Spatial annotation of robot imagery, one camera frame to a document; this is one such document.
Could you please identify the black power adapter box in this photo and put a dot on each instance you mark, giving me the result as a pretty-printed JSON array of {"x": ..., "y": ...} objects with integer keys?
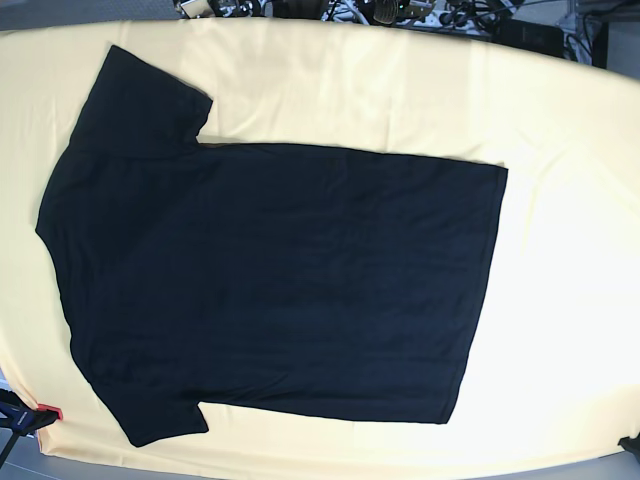
[{"x": 533, "y": 37}]

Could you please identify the blue red table clamp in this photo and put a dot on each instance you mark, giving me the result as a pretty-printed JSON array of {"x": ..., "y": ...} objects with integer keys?
[{"x": 20, "y": 418}]

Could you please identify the black corner clamp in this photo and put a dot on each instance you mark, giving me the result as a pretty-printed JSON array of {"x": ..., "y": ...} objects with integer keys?
[{"x": 631, "y": 445}]

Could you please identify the yellow table cloth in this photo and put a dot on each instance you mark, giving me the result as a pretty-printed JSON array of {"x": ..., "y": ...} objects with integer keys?
[{"x": 553, "y": 373}]

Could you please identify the white power strip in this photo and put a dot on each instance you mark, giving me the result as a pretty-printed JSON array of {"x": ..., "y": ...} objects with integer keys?
[{"x": 422, "y": 14}]

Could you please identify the black T-shirt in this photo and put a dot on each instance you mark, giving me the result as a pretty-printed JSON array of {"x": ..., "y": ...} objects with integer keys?
[{"x": 310, "y": 280}]

